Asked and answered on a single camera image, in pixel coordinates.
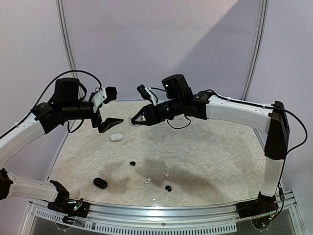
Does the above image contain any white earbud charging case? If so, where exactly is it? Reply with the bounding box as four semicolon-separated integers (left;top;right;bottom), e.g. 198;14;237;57
110;133;123;142

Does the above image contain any beige charging case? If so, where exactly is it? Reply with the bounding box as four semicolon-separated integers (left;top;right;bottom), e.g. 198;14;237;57
136;116;146;122

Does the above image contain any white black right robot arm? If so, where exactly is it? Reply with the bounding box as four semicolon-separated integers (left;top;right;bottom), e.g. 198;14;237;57
131;74;290;213

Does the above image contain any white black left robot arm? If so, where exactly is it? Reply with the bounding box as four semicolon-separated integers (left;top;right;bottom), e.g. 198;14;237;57
0;78;123;212

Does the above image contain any black oval charging case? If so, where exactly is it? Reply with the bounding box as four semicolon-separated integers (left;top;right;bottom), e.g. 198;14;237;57
93;177;108;189

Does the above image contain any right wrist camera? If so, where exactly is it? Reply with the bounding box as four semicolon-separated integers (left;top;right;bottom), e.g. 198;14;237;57
136;84;158;106

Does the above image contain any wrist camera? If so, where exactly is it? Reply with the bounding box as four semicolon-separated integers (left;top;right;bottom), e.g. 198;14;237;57
91;87;117;113
136;84;158;106

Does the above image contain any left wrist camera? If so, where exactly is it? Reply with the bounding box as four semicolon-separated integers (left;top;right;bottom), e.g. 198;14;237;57
91;87;117;113

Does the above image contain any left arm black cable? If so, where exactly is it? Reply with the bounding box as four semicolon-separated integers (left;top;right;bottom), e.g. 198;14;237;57
0;70;102;138

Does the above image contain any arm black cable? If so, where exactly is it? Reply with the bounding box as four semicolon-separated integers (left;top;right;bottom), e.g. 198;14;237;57
149;87;308;152
0;70;102;138

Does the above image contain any black earbud near rail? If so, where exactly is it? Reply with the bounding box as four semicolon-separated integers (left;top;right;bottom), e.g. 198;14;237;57
165;186;172;192

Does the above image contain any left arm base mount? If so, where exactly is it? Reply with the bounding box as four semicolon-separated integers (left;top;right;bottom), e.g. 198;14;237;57
47;194;91;218

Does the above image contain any aluminium front rail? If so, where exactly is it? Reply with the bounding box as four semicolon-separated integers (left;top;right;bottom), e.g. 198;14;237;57
21;190;306;235

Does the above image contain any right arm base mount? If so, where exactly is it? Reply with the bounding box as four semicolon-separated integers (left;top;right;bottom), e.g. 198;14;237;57
235;192;284;219

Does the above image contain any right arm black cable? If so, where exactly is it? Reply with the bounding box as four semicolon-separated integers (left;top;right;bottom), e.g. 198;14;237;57
149;87;308;152

